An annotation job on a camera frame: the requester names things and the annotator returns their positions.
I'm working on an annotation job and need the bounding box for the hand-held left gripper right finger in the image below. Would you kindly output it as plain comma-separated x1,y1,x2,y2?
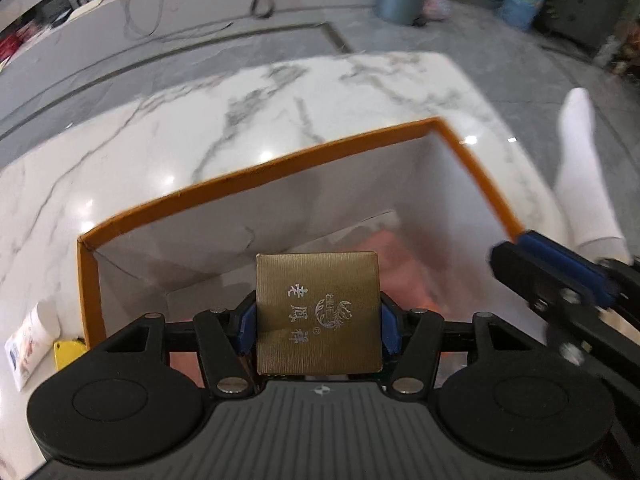
377,293,538,397

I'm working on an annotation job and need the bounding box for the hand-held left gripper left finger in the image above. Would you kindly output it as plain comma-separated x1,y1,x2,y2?
102,292,258,398

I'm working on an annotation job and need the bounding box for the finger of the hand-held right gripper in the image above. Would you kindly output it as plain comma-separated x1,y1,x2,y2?
490,231,640,396

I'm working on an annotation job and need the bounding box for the gold cardboard box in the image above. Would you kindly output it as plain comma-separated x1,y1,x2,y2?
256,251,383,376

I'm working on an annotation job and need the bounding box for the orange storage box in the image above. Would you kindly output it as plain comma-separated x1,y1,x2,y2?
76,116,526,361

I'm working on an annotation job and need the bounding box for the person's leg in white sock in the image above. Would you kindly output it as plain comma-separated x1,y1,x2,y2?
552,87,634,264

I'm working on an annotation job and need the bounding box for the yellow round case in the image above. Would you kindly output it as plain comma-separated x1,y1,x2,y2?
54,340,89,372

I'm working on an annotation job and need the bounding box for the white printed tube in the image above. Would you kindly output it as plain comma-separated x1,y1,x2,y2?
5,300,62,392

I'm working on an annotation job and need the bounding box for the dark planter box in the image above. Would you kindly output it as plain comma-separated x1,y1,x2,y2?
537,0,629,56

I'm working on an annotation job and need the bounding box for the blue water jug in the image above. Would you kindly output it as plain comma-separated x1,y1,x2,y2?
496,0,544,31

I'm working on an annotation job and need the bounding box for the black floor cable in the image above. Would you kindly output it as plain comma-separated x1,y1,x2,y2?
122,0,169,41

